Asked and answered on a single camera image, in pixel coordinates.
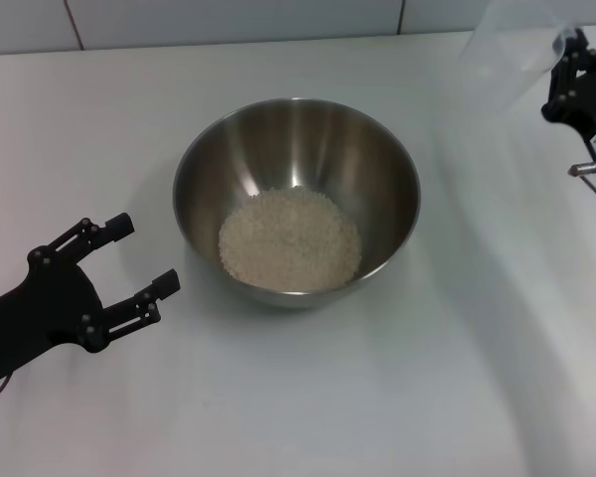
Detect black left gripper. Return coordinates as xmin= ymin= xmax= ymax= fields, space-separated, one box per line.
xmin=0 ymin=212 xmax=182 ymax=394

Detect stainless steel mixing bowl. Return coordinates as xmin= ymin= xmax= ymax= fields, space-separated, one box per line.
xmin=172 ymin=97 xmax=422 ymax=309

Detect clear plastic measuring cup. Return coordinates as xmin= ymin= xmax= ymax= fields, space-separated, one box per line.
xmin=456 ymin=0 xmax=576 ymax=115

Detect white rice grains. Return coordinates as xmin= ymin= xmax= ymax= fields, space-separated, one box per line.
xmin=218 ymin=187 xmax=364 ymax=293

